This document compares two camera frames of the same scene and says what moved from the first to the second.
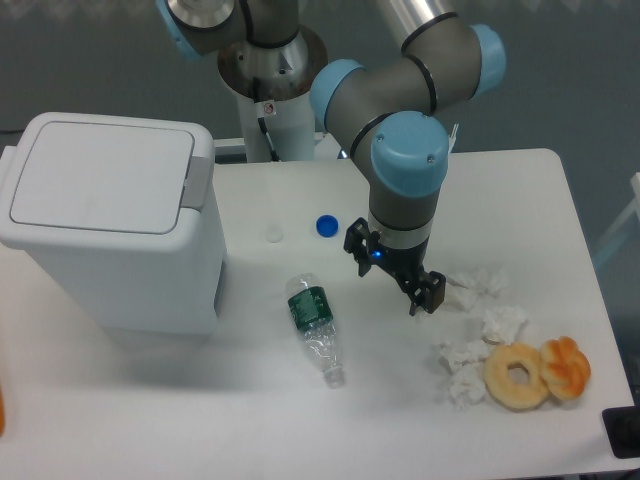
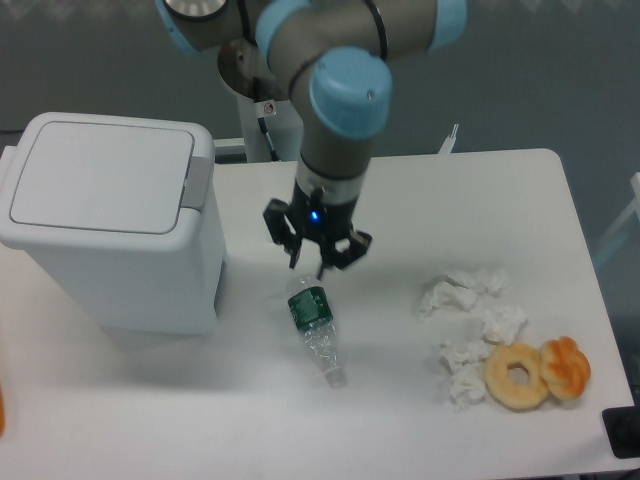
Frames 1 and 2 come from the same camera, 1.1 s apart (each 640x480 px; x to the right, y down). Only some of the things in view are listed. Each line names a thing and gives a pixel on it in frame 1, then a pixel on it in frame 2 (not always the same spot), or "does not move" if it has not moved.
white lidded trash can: (114, 208) does not move
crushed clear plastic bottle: (311, 307) does not move
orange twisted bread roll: (565, 366) does not move
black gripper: (426, 292) → (318, 219)
